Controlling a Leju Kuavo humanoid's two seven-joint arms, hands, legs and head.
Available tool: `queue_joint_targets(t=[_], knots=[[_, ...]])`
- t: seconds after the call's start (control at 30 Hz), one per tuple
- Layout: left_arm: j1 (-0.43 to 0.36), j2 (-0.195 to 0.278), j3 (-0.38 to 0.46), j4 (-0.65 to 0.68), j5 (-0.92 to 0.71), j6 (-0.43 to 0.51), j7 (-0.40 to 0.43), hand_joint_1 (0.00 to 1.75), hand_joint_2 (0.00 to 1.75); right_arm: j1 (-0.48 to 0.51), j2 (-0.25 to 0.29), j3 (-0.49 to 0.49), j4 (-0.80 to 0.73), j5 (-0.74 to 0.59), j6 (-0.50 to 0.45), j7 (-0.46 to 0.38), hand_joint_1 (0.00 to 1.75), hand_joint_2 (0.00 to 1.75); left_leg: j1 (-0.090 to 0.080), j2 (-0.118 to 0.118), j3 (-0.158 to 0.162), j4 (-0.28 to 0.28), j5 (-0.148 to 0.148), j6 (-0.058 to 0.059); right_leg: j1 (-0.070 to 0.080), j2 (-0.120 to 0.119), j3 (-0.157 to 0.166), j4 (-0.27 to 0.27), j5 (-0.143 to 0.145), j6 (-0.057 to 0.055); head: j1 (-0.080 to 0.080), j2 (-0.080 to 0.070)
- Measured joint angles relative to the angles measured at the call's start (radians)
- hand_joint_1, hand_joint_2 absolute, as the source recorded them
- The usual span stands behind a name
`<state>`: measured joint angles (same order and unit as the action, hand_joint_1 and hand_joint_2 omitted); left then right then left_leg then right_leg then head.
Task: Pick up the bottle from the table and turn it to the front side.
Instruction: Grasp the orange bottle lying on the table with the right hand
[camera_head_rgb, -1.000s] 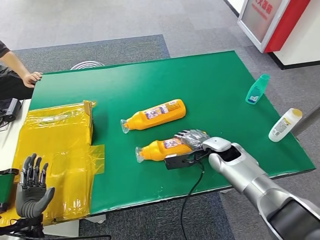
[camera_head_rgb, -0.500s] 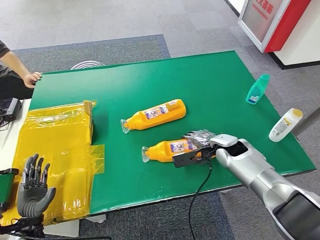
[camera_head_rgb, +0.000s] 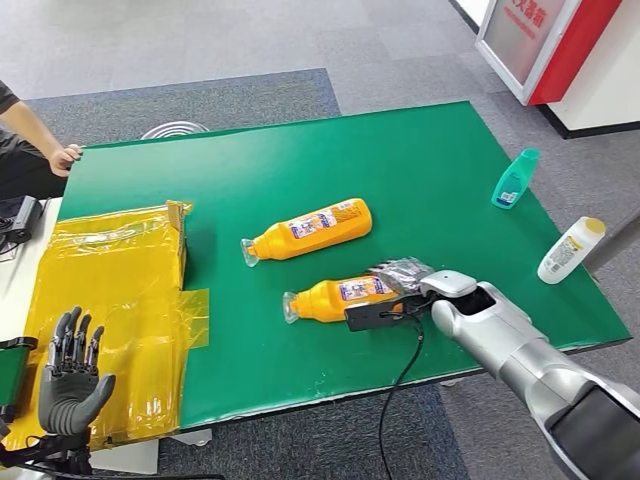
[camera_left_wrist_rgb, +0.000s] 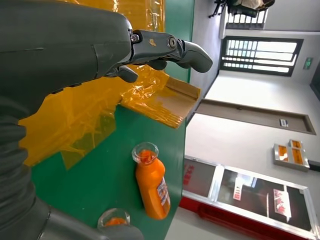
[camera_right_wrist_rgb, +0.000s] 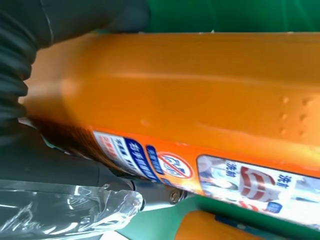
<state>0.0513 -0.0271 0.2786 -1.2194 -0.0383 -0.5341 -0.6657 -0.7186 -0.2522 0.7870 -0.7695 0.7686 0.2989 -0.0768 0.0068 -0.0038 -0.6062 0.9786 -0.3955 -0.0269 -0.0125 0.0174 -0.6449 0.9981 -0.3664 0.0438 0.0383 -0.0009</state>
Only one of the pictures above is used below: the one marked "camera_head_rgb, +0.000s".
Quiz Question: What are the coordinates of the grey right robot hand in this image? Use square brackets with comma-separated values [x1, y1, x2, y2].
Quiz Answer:
[368, 256, 436, 297]

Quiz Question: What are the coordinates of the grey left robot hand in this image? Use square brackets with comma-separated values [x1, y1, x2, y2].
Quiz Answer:
[37, 305, 117, 439]

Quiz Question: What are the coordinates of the person's hand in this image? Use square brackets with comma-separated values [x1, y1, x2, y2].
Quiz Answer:
[48, 144, 85, 179]

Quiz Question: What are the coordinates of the orange bottle with clear cap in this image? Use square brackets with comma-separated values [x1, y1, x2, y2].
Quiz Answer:
[239, 197, 374, 268]
[282, 274, 404, 326]

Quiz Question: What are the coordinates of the teal plastic bottle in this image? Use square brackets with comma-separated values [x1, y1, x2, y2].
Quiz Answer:
[491, 146, 541, 211]

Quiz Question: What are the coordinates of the white bottle with yellow cap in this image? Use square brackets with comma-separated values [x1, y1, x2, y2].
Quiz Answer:
[537, 216, 607, 286]

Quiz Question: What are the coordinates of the person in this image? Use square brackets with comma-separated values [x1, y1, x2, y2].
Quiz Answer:
[0, 79, 85, 202]

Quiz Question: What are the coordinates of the green bin with black rim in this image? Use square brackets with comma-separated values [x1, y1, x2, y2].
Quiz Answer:
[0, 336, 39, 425]

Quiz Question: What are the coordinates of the black device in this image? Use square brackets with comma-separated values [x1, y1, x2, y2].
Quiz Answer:
[0, 195, 45, 248]

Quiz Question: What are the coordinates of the green table mat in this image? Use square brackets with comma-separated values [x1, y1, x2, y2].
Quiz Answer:
[57, 100, 632, 431]

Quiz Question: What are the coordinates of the yellow taped cardboard box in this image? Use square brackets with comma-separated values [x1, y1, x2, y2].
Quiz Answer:
[0, 199, 210, 452]

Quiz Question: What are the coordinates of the round metal coil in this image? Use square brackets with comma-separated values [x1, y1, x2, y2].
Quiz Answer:
[140, 120, 210, 142]

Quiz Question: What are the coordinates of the white table foot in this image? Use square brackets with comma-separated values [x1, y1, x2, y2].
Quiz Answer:
[167, 429, 214, 448]

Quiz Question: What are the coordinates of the red and white fire cabinet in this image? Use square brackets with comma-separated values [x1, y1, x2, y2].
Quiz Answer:
[475, 0, 623, 107]

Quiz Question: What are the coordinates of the black left wrist bracket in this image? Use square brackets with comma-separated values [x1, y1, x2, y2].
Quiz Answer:
[0, 430, 95, 477]

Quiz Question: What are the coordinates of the black wrist bracket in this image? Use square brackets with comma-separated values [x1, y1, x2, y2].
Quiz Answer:
[343, 296, 431, 334]
[0, 430, 95, 477]

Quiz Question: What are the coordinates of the black right wrist bracket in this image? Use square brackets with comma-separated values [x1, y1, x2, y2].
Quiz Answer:
[343, 296, 431, 334]

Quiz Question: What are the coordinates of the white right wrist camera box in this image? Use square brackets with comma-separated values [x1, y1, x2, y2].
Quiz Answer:
[419, 269, 478, 299]

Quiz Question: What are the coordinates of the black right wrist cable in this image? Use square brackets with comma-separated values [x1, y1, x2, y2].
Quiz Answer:
[378, 311, 426, 480]

